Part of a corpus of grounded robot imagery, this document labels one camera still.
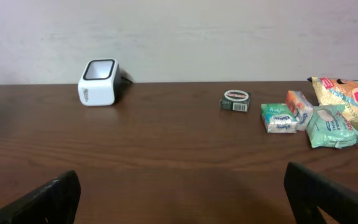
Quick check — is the small orange box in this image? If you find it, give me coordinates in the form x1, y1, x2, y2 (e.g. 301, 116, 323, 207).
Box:
285, 90, 314, 131

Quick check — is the white blue snack bag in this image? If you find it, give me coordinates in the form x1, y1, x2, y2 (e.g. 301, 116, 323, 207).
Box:
308, 77, 358, 131

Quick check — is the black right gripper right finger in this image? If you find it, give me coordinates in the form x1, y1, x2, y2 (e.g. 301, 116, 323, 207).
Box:
284, 162, 358, 223

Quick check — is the black scanner cable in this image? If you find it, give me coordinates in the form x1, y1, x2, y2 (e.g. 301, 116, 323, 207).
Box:
119, 70, 134, 84

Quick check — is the white barcode scanner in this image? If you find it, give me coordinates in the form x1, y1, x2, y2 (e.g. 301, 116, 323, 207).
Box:
78, 58, 121, 106

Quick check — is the small teal box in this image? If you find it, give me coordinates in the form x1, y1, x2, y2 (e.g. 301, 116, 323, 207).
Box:
261, 103, 298, 133

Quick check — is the teal candy pouch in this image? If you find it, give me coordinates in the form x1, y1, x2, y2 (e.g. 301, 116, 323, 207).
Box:
306, 105, 358, 149

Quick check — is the black round-logo packet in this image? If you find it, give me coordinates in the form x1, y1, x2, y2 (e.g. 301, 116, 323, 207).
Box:
219, 90, 251, 113

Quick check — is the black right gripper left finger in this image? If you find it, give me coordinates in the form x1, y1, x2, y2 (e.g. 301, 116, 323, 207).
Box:
0, 170, 81, 224

